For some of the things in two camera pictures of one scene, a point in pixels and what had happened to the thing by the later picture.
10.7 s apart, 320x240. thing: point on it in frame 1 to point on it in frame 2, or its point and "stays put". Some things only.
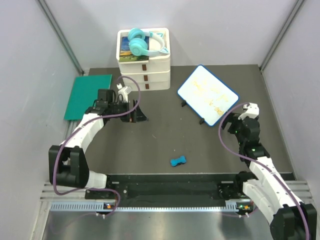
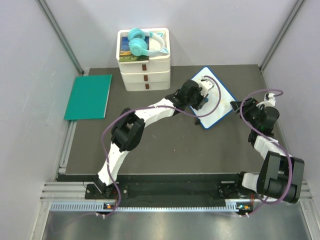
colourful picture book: [126, 54] stays put
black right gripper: [232, 118] to [250, 105]
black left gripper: [140, 117] to [201, 98]
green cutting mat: [84, 93] stays put
